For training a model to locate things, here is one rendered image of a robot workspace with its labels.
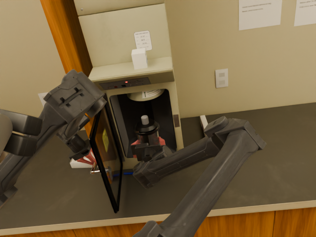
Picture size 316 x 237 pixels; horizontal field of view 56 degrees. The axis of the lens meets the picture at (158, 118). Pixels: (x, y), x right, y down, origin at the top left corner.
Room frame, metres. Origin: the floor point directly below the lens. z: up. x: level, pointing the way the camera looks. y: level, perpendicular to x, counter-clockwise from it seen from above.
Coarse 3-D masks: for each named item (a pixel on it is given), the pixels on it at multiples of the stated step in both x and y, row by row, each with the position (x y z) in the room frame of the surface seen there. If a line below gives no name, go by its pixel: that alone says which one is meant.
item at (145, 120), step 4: (144, 116) 1.01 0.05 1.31; (140, 120) 1.04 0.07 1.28; (144, 120) 1.00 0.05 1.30; (148, 120) 1.01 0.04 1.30; (152, 120) 1.02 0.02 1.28; (136, 124) 1.01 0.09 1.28; (140, 124) 1.01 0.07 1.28; (144, 124) 1.00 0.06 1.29; (148, 124) 1.00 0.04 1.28; (152, 124) 0.99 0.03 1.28; (156, 124) 1.00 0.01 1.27; (136, 128) 0.99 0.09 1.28; (140, 128) 0.98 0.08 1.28; (144, 128) 0.97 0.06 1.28; (148, 128) 0.97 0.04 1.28; (152, 128) 0.97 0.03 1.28
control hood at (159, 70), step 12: (156, 60) 1.09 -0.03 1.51; (168, 60) 1.07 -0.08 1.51; (96, 72) 1.07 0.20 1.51; (108, 72) 1.05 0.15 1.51; (120, 72) 1.03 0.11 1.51; (132, 72) 1.02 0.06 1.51; (144, 72) 1.00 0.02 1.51; (156, 72) 1.00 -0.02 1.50; (168, 72) 1.00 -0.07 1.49; (96, 84) 1.05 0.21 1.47
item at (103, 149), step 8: (104, 112) 1.07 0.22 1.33; (104, 120) 1.04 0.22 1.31; (104, 128) 1.01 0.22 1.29; (96, 136) 0.88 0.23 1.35; (104, 136) 0.97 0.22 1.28; (112, 136) 1.09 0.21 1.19; (96, 144) 0.86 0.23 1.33; (104, 144) 0.94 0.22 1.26; (112, 144) 1.05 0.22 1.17; (104, 152) 0.91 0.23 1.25; (112, 152) 1.02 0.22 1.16; (96, 160) 0.82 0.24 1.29; (104, 160) 0.88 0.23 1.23; (112, 160) 0.98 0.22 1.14; (112, 168) 0.95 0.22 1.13; (120, 168) 1.07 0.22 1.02; (104, 184) 0.82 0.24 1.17; (112, 184) 0.88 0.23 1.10
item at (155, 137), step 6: (156, 120) 1.04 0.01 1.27; (156, 126) 0.99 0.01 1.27; (138, 132) 0.97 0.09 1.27; (144, 132) 0.96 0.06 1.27; (150, 132) 0.96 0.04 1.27; (156, 132) 0.98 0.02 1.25; (138, 138) 0.99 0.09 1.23; (144, 138) 0.96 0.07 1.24; (150, 138) 0.96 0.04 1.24; (156, 138) 0.97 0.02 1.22; (150, 144) 0.96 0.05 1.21; (156, 144) 0.97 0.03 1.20
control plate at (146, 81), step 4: (124, 80) 1.03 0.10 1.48; (128, 80) 1.04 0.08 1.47; (132, 80) 1.04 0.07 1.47; (140, 80) 1.04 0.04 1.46; (144, 80) 1.05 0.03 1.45; (148, 80) 1.05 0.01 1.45; (100, 84) 1.05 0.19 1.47; (104, 84) 1.05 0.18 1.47; (108, 84) 1.05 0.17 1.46; (112, 84) 1.06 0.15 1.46; (116, 84) 1.06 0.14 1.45; (120, 84) 1.06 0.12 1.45; (124, 84) 1.07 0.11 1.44; (128, 84) 1.07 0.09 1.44; (132, 84) 1.07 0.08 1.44; (140, 84) 1.08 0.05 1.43; (144, 84) 1.08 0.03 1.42; (104, 88) 1.09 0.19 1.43; (108, 88) 1.09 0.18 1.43; (112, 88) 1.09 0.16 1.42
